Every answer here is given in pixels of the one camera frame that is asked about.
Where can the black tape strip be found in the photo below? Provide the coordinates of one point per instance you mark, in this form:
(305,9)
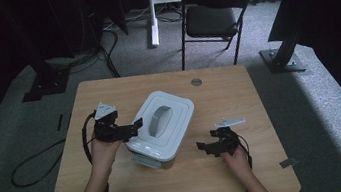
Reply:
(59,122)

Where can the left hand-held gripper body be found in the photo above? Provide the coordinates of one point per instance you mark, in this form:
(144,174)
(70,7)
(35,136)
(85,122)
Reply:
(107,128)

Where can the black folding chair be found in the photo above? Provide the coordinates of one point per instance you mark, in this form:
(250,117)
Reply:
(210,19)

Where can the dark hanging panel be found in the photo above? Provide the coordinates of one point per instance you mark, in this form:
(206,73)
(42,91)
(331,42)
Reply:
(117,9)

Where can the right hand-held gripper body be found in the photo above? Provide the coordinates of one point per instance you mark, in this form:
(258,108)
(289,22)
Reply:
(227,142)

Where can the round grey table grommet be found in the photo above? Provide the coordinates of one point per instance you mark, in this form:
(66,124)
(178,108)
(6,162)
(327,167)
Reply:
(196,82)

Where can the white desk frame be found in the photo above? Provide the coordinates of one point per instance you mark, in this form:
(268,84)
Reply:
(153,11)

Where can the black metal stand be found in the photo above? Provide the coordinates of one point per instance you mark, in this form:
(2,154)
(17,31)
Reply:
(282,58)
(45,80)

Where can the person's right hand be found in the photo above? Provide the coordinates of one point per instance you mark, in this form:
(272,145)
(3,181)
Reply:
(238,162)

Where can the pale grey box lid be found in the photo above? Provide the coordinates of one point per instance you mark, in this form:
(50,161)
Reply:
(170,123)

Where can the clear brown storage box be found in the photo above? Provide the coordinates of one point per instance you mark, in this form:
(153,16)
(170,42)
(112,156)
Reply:
(149,161)

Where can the person's left hand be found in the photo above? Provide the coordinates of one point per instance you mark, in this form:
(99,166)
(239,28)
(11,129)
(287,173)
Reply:
(104,154)

